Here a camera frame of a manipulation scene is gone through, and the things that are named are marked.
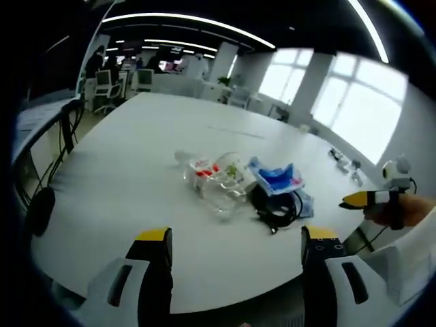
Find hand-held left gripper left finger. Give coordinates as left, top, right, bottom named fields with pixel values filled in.
left=85, top=226, right=174, bottom=327

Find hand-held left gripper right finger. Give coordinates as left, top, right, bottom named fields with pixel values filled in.
left=300, top=224, right=408, bottom=327

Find light blue small packet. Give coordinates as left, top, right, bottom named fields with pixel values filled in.
left=298, top=191, right=315, bottom=219

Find blue white plastic bag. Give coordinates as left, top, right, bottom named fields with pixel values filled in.
left=247, top=155, right=307, bottom=198

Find black cable bundle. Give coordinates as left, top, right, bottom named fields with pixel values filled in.
left=249, top=186, right=305, bottom=236

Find clear plastic bag with items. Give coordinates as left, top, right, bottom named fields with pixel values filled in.
left=174, top=149, right=250, bottom=223

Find person's right hand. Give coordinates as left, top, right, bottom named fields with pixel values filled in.
left=364, top=196, right=436, bottom=231

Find small grey parts on table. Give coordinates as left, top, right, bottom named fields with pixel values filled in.
left=327, top=146, right=364, bottom=187

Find large bright window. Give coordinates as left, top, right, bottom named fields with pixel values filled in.
left=311, top=53, right=409, bottom=165

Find black round stool seat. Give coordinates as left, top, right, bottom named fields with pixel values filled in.
left=28, top=187, right=57, bottom=238

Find white table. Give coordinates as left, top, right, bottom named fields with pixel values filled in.
left=29, top=91, right=379, bottom=315

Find small bright window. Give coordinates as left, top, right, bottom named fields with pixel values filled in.
left=258, top=48, right=315, bottom=104

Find black chair at table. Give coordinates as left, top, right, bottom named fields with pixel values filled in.
left=19, top=102, right=84, bottom=208

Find short ceiling light strip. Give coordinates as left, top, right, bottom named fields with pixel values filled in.
left=346, top=0, right=390, bottom=64

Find grey side desk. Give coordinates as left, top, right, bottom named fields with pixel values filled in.
left=12, top=97, right=83, bottom=165

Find long ceiling light strip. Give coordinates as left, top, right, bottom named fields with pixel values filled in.
left=101, top=14, right=277, bottom=51

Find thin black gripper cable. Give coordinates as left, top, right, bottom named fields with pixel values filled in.
left=360, top=223, right=391, bottom=253

